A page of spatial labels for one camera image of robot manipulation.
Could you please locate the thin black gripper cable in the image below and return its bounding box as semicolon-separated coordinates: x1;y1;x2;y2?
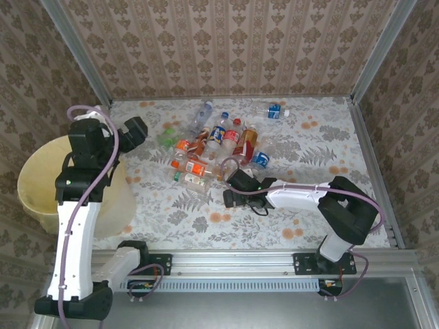
246;200;270;217

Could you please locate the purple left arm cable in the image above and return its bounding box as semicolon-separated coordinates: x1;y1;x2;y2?
56;105;164;329

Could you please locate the clear bottle red label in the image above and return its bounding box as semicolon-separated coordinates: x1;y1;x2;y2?
228;142;257;171

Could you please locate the small wired connector board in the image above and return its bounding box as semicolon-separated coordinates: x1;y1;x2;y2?
318;278;344;293
127;279;155;293

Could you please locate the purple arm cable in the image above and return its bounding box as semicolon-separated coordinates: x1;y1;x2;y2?
56;105;164;329
219;157;383;302

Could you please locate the floral plastic tablecloth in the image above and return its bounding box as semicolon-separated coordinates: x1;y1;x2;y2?
73;97;392;251

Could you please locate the Pocari Sweat bottle blue label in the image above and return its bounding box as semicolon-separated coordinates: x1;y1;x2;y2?
250;150;272;171
255;102;292;121

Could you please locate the brown cafe latte bottle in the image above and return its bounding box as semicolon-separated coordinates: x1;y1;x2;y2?
189;126;212;159

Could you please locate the grey slotted cable duct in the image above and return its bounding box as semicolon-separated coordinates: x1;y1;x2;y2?
118;277;320;293

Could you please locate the clear bottle green label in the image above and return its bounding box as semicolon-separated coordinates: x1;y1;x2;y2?
156;128;179;149

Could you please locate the aluminium frame post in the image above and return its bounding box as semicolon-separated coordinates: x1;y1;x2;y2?
40;0;113;108
351;0;418;103

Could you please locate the yellow round bin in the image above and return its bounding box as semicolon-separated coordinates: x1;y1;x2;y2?
16;135;138;238

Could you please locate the clear bottle orange Fanta label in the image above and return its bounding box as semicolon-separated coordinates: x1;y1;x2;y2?
172;138;191;162

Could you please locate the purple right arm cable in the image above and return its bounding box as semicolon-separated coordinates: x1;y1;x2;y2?
219;157;383;302

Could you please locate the grey metal sheet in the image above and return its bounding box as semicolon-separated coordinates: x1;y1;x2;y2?
30;277;423;329

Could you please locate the amber tea bottle orange cap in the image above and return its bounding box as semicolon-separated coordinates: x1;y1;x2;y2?
233;125;260;157

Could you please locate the aluminium mounting rail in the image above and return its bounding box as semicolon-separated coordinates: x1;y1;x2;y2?
51;249;419;279

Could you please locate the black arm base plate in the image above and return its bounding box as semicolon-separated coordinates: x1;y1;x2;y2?
293;252;357;277
111;252;172;277

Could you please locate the Coca-Cola bottle red cap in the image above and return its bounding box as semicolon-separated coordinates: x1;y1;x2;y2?
222;118;243;154

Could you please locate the aluminium side frame rail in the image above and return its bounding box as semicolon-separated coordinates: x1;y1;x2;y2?
344;95;406;249

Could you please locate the orange label bottle orange cap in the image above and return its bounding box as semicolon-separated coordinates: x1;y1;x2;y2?
170;159;220;178

